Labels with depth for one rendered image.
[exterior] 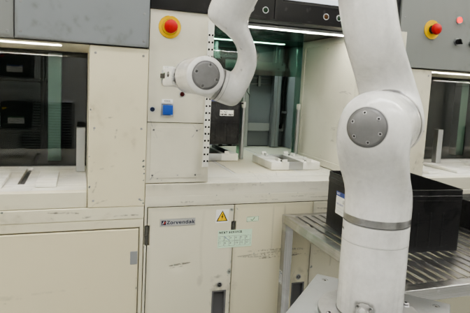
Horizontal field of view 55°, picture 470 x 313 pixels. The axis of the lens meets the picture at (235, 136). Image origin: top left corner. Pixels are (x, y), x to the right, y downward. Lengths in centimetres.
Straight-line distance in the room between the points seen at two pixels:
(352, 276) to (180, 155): 74
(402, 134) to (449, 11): 119
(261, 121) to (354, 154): 172
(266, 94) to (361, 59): 164
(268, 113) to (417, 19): 101
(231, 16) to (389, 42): 33
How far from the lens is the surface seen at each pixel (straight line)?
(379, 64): 86
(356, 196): 83
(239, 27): 97
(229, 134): 190
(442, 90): 251
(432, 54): 184
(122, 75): 138
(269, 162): 176
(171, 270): 152
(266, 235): 158
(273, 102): 242
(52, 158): 185
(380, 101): 75
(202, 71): 96
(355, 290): 88
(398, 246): 86
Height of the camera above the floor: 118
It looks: 6 degrees down
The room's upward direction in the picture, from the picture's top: 3 degrees clockwise
